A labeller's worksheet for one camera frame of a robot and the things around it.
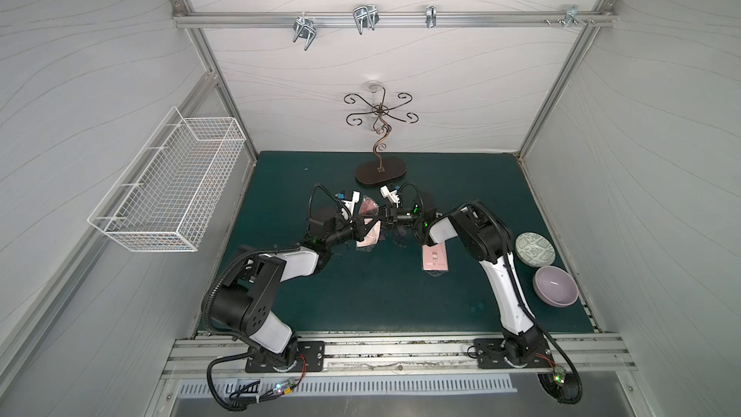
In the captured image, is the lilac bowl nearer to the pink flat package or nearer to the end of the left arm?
the pink flat package

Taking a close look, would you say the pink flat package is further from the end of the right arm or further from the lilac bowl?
the lilac bowl

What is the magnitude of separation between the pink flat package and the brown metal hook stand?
13.0 inches

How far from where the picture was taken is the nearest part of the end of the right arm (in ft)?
2.79

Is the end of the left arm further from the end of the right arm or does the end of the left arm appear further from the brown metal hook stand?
the brown metal hook stand

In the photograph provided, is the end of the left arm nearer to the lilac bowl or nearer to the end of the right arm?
the end of the right arm

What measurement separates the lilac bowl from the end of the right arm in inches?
13.8

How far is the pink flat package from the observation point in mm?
904

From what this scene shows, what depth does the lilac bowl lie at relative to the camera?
796mm

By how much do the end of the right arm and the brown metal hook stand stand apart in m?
0.23

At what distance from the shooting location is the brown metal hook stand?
90 cm
